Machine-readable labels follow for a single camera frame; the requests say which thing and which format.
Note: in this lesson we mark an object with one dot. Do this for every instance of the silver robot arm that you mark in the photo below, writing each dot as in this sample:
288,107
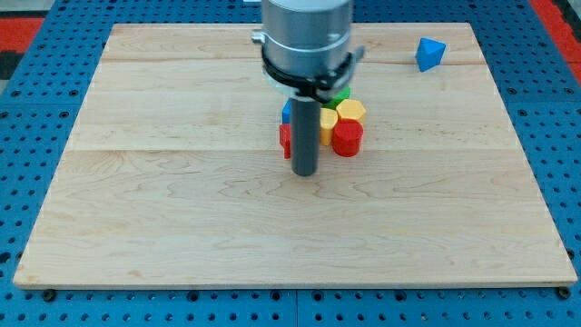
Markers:
305,47

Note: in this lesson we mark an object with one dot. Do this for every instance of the blue triangle block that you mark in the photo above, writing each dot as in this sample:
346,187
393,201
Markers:
429,53

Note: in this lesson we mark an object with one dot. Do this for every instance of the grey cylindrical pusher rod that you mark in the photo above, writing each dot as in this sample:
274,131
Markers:
305,136

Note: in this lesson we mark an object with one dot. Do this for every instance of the blue cube block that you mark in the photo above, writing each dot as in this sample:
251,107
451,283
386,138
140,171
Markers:
286,112

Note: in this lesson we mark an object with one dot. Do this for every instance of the yellow rounded block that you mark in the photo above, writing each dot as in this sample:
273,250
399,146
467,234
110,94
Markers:
328,120

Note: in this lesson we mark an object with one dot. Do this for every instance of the red cylinder block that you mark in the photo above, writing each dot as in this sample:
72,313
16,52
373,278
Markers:
346,138

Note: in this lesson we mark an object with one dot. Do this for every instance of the green block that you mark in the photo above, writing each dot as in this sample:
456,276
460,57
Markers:
338,98

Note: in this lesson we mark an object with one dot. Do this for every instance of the yellow hexagon block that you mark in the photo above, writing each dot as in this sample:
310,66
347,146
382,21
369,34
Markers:
352,110

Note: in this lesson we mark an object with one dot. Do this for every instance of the wooden board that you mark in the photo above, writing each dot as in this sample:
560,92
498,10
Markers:
173,176

